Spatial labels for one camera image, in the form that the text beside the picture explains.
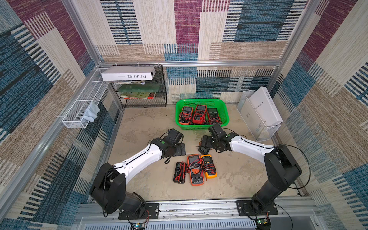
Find books on shelf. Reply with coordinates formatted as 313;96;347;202
116;83;161;99

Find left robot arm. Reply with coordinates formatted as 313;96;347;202
90;128;184;218

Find yellow multimeter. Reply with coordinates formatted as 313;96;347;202
201;155;218;179

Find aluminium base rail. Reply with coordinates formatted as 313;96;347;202
72;196;327;230

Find white folio box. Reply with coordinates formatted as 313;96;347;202
102;66;156;81

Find red multimeter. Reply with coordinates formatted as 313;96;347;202
192;105;207;125
207;108;222;125

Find green plastic basket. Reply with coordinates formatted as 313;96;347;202
175;99;230;130

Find black multimeter with leads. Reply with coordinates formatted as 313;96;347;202
173;162;188;184

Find white box in holder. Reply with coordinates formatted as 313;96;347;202
249;87;283;127

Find black wire shelf rack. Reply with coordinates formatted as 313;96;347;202
112;65;167;108

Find orange multimeter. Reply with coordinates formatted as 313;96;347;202
187;154;204;186
179;106;194;125

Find clear plastic holder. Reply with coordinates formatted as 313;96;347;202
237;90;281;142

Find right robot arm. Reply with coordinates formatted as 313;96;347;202
208;124;302;217

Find white wire wall basket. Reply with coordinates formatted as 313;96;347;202
62;68;108;129

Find light blue cloth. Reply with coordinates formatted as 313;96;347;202
80;102;101;123

